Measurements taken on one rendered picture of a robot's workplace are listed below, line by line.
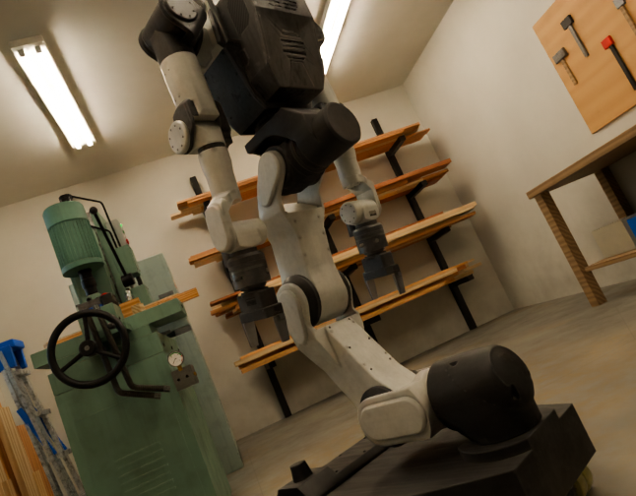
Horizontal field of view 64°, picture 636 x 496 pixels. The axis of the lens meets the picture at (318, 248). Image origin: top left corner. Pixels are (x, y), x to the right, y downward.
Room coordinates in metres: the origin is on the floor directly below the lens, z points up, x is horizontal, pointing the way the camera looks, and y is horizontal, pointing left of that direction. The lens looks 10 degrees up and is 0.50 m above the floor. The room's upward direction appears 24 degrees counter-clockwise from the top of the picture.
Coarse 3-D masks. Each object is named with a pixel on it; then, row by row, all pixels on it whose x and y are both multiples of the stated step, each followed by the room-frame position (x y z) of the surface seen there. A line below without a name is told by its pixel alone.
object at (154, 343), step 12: (156, 336) 2.05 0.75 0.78; (120, 348) 2.02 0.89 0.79; (132, 348) 2.03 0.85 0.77; (144, 348) 2.04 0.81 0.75; (156, 348) 2.05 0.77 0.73; (168, 348) 2.23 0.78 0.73; (84, 360) 1.99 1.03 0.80; (96, 360) 2.00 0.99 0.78; (132, 360) 2.03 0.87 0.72; (72, 372) 1.98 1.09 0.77; (84, 372) 1.99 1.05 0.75; (96, 372) 2.00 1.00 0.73; (60, 384) 1.97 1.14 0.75
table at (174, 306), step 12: (144, 312) 2.05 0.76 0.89; (156, 312) 2.06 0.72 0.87; (168, 312) 2.07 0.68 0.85; (180, 312) 2.11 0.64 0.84; (132, 324) 2.04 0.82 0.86; (144, 324) 2.05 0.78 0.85; (156, 324) 2.14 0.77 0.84; (60, 348) 1.98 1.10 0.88; (72, 348) 1.99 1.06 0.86; (36, 360) 1.96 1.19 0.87
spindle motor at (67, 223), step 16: (48, 208) 2.08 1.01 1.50; (64, 208) 2.09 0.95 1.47; (80, 208) 2.15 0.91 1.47; (48, 224) 2.09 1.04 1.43; (64, 224) 2.09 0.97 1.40; (80, 224) 2.12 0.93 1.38; (64, 240) 2.09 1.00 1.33; (80, 240) 2.11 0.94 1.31; (64, 256) 2.08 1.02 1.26; (80, 256) 2.09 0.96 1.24; (96, 256) 2.15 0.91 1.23; (64, 272) 2.10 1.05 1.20
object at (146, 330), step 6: (138, 330) 2.04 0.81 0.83; (144, 330) 2.05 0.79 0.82; (150, 330) 2.05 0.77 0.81; (156, 330) 2.20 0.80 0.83; (132, 336) 2.04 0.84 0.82; (138, 336) 2.04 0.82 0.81; (144, 336) 2.05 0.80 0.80; (102, 342) 2.01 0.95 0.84; (108, 342) 2.01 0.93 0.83; (120, 342) 2.02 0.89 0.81; (108, 348) 2.01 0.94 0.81; (72, 354) 1.98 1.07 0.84; (96, 354) 2.00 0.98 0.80; (60, 360) 1.97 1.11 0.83; (66, 360) 1.98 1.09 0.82; (78, 360) 1.99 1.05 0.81; (60, 366) 1.97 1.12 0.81
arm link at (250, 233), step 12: (240, 228) 1.10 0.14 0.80; (252, 228) 1.13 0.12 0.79; (264, 228) 1.16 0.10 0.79; (240, 240) 1.10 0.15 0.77; (252, 240) 1.12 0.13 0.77; (264, 240) 1.17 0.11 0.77; (228, 252) 1.12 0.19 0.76; (240, 252) 1.11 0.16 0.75; (252, 252) 1.11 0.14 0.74; (228, 264) 1.12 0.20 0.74; (240, 264) 1.10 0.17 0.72; (252, 264) 1.11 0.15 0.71
